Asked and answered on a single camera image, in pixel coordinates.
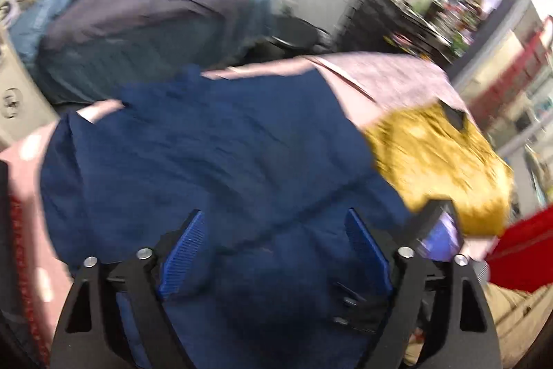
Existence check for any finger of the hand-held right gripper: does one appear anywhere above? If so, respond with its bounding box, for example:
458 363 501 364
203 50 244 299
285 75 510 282
332 282 392 333
404 200 466 264

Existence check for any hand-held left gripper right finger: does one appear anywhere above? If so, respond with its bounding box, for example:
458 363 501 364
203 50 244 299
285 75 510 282
345 208 502 369

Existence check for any beige fleece cloth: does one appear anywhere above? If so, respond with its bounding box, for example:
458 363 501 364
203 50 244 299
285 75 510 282
484 282 553 369

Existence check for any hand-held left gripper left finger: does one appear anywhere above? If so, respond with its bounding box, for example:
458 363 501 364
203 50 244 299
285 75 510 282
51 210 206 369

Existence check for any black chair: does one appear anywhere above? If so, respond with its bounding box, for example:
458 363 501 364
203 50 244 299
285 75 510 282
240 15 334 65

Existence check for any red patterned cloth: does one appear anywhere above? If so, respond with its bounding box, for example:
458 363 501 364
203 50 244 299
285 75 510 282
8 196 59 365

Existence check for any navy blue garment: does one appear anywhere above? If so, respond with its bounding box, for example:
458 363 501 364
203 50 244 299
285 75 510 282
40 64 415 369

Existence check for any wall socket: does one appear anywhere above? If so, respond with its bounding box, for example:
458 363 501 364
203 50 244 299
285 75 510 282
1 87 23 120

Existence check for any gold velvet garment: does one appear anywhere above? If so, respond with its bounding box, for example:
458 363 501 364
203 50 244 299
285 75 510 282
363 103 515 238

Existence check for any pink dotted blanket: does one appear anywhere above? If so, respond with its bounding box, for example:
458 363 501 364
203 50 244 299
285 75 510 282
0 53 491 365

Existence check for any red shelf unit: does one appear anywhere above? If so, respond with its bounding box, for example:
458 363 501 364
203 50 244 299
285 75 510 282
469 18 553 138

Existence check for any black metal rack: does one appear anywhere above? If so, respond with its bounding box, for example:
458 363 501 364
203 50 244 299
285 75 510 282
339 0 482 65

